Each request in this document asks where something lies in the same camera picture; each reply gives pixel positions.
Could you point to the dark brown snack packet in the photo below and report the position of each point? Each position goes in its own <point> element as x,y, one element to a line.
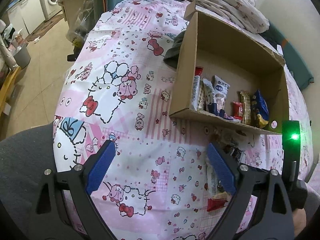
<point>237,154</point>

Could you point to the blue yellow snack bag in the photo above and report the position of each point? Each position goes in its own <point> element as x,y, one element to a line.
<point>259,110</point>

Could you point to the small red candy packet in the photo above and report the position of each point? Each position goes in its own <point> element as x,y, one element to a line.
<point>237,110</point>

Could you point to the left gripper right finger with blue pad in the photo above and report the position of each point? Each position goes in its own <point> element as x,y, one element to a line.
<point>225,167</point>

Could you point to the brown cardboard box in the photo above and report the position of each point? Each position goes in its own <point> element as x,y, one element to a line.
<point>223,50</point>

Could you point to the white blue snack packet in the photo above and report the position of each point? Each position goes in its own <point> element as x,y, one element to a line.
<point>220,92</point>

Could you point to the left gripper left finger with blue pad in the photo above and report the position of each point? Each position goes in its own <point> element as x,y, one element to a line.
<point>96,166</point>

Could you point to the grey chair cushion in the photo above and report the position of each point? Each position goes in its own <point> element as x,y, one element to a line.
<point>32,204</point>

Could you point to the teal headboard cushion right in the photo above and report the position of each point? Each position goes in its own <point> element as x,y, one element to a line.
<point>295,63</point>

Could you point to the person right hand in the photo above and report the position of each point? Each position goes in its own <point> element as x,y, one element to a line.
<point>299,221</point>

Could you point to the pink hello kitty bedsheet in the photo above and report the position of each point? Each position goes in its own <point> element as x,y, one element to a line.
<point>120,89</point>

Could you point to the checkered wafer bar packet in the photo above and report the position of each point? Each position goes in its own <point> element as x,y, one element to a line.
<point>246,107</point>

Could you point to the crumpled floral blanket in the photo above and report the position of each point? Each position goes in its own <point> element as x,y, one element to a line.
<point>241,12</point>

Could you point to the dark grey cloth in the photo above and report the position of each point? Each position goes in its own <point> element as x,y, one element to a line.
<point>172,55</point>

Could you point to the grey trash bin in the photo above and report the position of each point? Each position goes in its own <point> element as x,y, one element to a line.
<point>22,56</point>

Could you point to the red white long snack packet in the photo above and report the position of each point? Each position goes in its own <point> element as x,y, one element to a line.
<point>198,97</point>

